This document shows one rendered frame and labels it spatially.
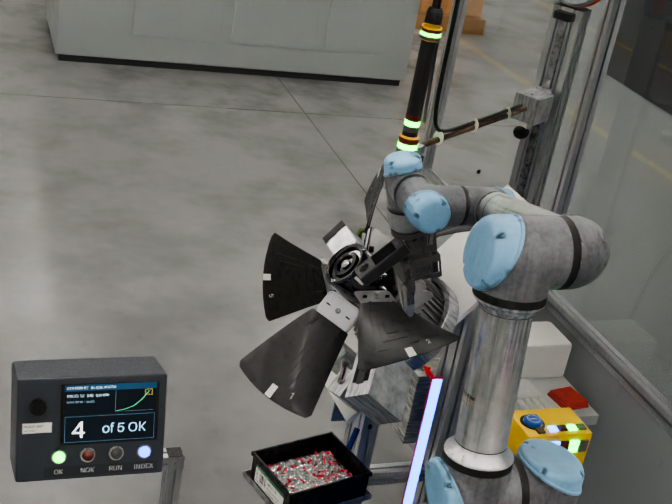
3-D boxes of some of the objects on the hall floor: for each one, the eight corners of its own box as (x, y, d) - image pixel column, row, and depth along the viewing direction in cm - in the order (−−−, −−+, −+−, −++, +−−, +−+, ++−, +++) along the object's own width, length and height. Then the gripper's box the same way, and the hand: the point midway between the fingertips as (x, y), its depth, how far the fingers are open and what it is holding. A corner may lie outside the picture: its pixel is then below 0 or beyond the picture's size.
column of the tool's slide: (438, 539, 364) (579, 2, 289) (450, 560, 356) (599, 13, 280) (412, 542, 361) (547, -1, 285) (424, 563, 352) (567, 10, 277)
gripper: (440, 229, 216) (446, 318, 227) (423, 210, 223) (430, 297, 234) (399, 240, 214) (407, 329, 225) (383, 220, 222) (392, 307, 232)
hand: (406, 311), depth 228 cm, fingers closed
